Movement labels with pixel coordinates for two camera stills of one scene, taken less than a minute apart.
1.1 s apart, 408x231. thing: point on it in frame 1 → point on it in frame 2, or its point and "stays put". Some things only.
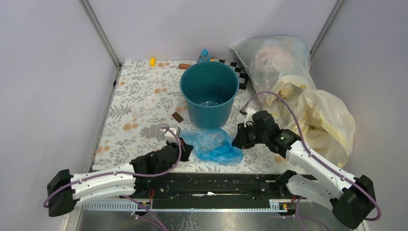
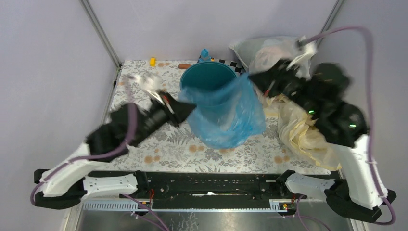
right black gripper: (240, 140) → (269, 81)
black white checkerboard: (243, 77) stays put
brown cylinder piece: (184, 66) stays put
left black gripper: (185, 151) → (180, 110)
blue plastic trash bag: (212, 144) → (227, 117)
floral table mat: (145, 97) stays put
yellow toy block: (152, 62) stays put
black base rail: (210, 186) stays put
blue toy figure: (205, 56) stays put
